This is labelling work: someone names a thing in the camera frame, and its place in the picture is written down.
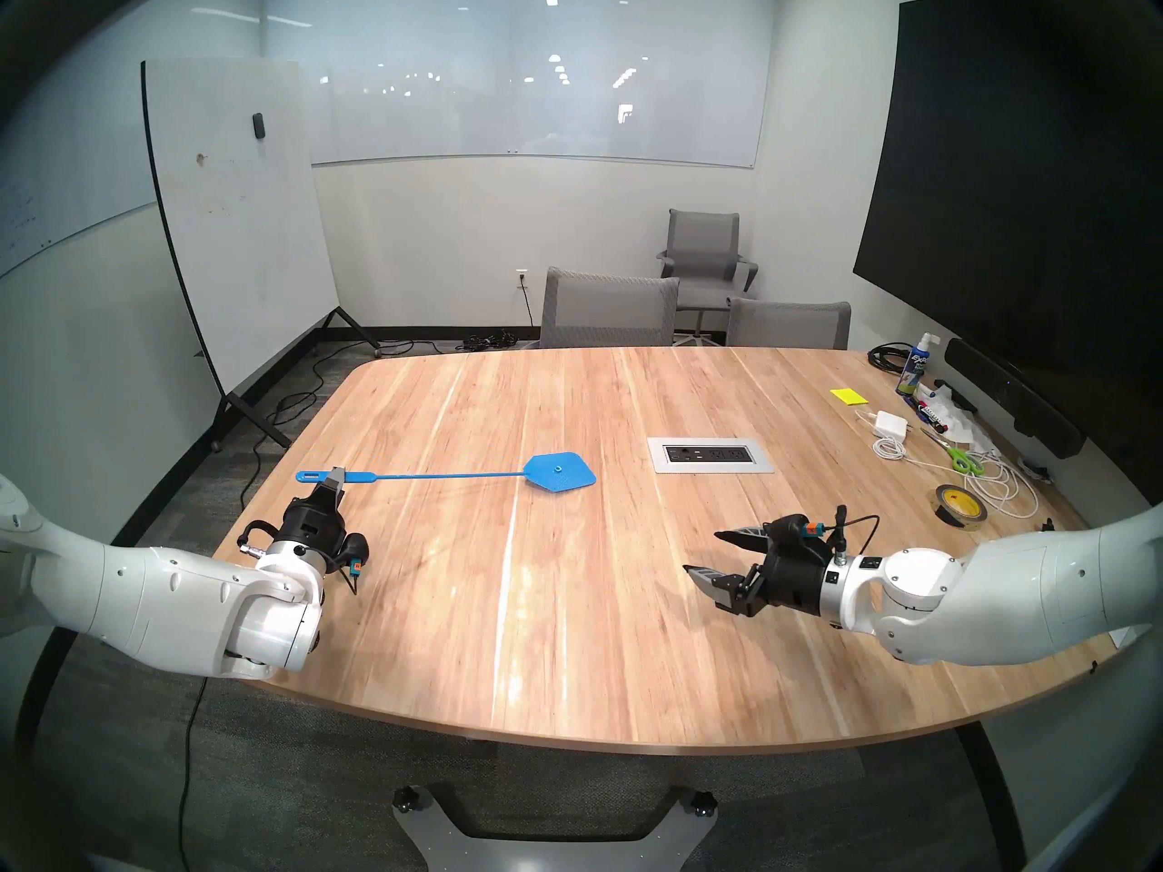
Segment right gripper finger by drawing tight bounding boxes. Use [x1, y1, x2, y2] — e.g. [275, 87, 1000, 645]
[711, 521, 777, 555]
[681, 563, 764, 618]

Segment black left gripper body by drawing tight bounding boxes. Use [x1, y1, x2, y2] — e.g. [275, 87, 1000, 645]
[282, 489, 353, 555]

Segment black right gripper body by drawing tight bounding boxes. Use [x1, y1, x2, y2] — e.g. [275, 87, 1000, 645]
[750, 546, 834, 617]

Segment blue plastic fly swatter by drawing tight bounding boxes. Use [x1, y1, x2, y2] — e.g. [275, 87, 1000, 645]
[296, 451, 597, 495]

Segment silver table power outlet box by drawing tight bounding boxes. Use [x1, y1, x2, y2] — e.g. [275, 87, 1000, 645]
[647, 437, 775, 475]

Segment black and yellow tape roll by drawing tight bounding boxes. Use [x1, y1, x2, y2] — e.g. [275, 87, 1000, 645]
[933, 483, 989, 530]

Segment grey mesh office chair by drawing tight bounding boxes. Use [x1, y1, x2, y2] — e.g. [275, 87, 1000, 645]
[725, 298, 852, 351]
[540, 267, 681, 350]

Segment clear bag of markers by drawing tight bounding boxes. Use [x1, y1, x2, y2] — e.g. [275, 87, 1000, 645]
[911, 381, 1000, 453]

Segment whiteboard cleaner spray bottle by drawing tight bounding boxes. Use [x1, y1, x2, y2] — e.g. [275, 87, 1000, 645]
[896, 332, 942, 397]

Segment mobile whiteboard on black stand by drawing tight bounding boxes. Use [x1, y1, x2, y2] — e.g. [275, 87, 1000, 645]
[141, 58, 383, 453]

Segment black video sound bar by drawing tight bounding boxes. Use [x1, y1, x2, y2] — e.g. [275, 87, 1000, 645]
[943, 337, 1087, 460]

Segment grey office chair with armrests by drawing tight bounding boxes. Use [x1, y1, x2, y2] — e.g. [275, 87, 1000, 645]
[656, 209, 760, 344]

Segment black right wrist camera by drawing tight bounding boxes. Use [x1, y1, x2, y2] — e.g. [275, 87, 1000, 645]
[770, 513, 830, 550]

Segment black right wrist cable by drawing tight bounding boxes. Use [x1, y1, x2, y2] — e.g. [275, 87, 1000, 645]
[822, 504, 880, 558]

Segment long black power cord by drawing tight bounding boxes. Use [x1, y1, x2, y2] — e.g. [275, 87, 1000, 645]
[239, 339, 455, 510]

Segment white charging cable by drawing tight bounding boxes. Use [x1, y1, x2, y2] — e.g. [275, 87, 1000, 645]
[854, 410, 1041, 520]

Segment green handled scissors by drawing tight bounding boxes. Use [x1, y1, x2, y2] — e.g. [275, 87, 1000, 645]
[919, 428, 985, 477]

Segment thin black floor cord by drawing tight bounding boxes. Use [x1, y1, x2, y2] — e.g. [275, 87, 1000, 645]
[177, 675, 212, 872]

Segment large glass wall whiteboard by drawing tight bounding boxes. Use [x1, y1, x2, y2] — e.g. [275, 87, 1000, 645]
[262, 0, 778, 170]

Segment glass wall board with handwriting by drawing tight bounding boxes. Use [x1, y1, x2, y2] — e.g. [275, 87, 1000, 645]
[0, 0, 264, 281]

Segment large black wall screen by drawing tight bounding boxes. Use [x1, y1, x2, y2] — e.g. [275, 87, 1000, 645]
[852, 0, 1163, 503]

